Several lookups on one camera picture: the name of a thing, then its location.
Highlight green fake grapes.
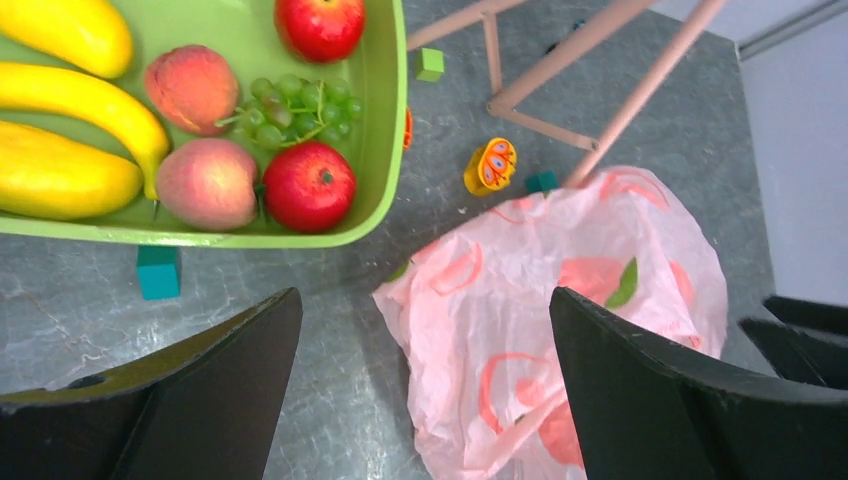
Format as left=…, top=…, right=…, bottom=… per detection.
left=215, top=74, right=364, bottom=152

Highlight pink plastic bag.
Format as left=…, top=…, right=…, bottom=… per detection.
left=373, top=166, right=728, bottom=479

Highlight teal cube near stand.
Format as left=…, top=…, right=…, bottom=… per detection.
left=524, top=170, right=559, bottom=195

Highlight yellow butterfly toy block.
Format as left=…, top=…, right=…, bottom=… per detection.
left=463, top=137, right=517, bottom=196

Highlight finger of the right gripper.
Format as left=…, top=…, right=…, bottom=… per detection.
left=763, top=295, right=847, bottom=335
left=739, top=319, right=847, bottom=390

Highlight small green cube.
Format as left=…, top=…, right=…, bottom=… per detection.
left=414, top=48, right=445, bottom=83

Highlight orange arch toy block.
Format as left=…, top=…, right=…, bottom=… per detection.
left=403, top=107, right=414, bottom=151

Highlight pink music stand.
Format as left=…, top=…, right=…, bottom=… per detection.
left=398, top=1, right=751, bottom=198

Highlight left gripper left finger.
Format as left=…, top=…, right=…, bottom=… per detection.
left=1, top=288, right=303, bottom=479

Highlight red fake apple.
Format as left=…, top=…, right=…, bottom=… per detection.
left=262, top=140, right=357, bottom=234

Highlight yellow fruit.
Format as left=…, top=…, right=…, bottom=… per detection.
left=1, top=0, right=134, bottom=79

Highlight teal cube near basin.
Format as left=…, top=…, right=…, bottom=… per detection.
left=136, top=245, right=181, bottom=301

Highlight pink fake peach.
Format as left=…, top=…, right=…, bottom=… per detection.
left=156, top=138, right=258, bottom=232
left=143, top=44, right=239, bottom=136

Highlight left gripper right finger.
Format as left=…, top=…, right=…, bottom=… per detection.
left=550, top=287, right=847, bottom=479

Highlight yellow fake mango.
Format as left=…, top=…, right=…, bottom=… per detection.
left=1, top=121, right=143, bottom=221

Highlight green plastic basin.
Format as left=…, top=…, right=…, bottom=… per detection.
left=1, top=1, right=407, bottom=248

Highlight yellow fake banana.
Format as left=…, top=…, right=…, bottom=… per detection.
left=1, top=61, right=171, bottom=201

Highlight red fruit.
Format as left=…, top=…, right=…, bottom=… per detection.
left=273, top=0, right=366, bottom=64

